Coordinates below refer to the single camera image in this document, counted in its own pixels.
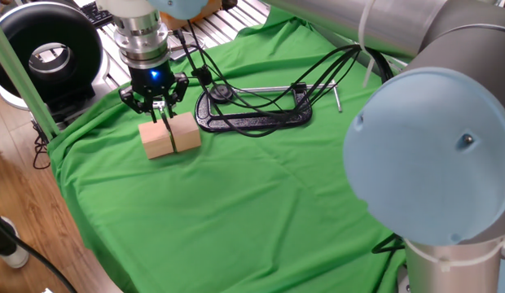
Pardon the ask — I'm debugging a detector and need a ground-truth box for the thin black hanging cable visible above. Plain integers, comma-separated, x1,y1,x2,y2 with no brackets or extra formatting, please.
31,120,52,171

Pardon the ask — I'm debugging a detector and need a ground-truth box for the green frame pole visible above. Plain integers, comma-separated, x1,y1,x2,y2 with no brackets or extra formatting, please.
0,15,61,142

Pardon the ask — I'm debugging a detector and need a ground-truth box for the black metal C-clamp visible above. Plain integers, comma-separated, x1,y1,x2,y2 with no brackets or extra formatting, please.
194,80,343,133

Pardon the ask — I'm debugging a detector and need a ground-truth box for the dark trouser leg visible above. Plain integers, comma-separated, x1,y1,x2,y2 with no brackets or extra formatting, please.
0,205,18,257

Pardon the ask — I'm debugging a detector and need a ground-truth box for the green cloth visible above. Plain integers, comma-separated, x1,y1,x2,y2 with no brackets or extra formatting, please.
47,7,408,293

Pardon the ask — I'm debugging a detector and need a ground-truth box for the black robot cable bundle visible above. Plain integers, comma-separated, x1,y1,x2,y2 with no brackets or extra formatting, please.
170,19,397,138

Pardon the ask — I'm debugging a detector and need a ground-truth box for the thick black floor cable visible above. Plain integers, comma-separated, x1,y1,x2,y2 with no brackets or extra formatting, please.
0,211,79,293

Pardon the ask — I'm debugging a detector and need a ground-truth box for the white shoe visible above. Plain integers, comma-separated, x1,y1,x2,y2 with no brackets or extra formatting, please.
0,216,31,269

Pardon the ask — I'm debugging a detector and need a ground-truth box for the black cable with metal connector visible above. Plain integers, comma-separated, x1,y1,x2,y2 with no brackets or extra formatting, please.
371,233,406,256

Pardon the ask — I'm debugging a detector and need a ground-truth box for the black computer keyboard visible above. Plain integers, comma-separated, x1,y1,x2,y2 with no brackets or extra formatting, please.
79,1,115,28

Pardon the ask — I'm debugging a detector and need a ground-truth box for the light wooden block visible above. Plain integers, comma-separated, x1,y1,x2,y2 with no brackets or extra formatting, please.
169,112,202,154
138,120,175,160

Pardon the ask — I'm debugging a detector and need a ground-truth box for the slim grey USB drive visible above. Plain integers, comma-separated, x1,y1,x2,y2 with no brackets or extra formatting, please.
160,108,178,154

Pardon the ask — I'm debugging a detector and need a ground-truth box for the large black ring fan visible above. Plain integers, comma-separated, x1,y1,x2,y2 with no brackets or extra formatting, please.
0,1,111,123

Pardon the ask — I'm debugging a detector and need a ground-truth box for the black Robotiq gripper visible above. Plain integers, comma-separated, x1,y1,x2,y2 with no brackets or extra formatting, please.
118,60,191,125

